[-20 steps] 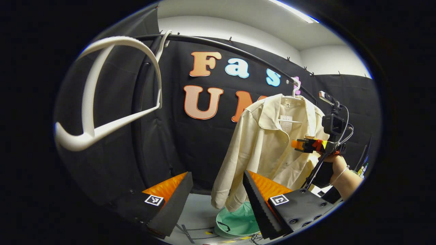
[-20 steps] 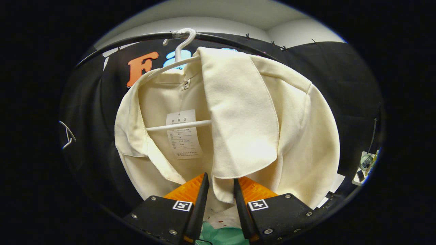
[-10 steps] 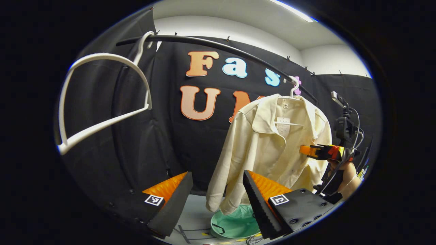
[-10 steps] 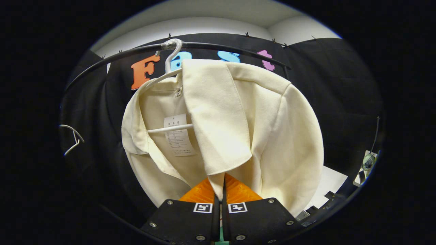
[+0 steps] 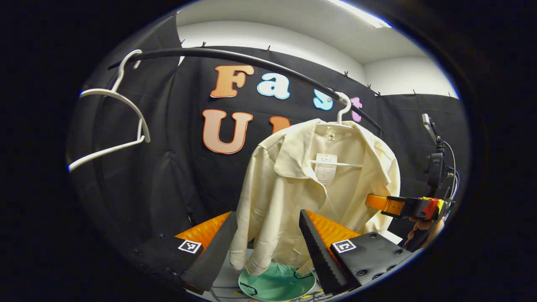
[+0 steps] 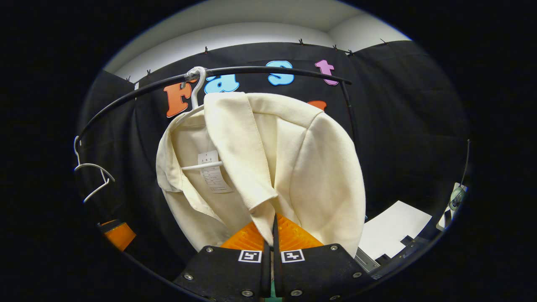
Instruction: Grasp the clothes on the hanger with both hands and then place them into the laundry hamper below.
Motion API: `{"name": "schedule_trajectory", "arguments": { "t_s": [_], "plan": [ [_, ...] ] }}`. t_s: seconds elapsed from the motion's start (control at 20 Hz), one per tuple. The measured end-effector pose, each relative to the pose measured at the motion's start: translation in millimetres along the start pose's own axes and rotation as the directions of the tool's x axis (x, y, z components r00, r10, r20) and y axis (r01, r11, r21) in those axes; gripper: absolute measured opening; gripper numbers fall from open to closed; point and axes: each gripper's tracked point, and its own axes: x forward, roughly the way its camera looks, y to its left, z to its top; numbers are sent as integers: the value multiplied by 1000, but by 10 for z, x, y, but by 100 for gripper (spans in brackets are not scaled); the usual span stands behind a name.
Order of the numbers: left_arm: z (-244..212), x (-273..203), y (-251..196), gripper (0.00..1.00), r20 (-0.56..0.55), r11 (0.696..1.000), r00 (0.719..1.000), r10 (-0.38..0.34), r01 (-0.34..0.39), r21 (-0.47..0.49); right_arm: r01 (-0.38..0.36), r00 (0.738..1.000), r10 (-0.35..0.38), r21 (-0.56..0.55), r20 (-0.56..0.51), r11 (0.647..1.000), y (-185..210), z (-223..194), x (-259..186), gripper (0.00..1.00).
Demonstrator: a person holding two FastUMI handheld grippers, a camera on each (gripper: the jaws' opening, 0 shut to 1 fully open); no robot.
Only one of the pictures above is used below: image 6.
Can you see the round glass bowl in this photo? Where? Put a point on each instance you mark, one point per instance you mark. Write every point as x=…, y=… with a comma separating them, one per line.
x=457, y=197

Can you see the black clothes rack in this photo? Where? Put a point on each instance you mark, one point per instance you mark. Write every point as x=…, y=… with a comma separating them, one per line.
x=260, y=69

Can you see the black backdrop cloth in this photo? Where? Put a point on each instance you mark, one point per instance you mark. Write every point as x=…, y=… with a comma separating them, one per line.
x=398, y=126

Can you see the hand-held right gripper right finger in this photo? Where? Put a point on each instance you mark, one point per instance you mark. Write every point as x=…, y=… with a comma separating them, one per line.
x=319, y=268

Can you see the white side table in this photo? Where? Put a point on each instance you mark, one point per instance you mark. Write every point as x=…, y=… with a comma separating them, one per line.
x=444, y=220

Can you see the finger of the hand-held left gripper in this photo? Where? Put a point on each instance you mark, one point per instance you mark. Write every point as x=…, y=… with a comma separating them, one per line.
x=121, y=237

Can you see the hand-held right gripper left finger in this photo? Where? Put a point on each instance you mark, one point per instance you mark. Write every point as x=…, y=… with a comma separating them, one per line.
x=222, y=272

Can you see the cream shirt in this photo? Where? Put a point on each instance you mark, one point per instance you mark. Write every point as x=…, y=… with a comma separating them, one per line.
x=319, y=167

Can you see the white plastic hanger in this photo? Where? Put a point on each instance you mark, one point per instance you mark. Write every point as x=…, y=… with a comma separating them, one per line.
x=200, y=86
x=94, y=165

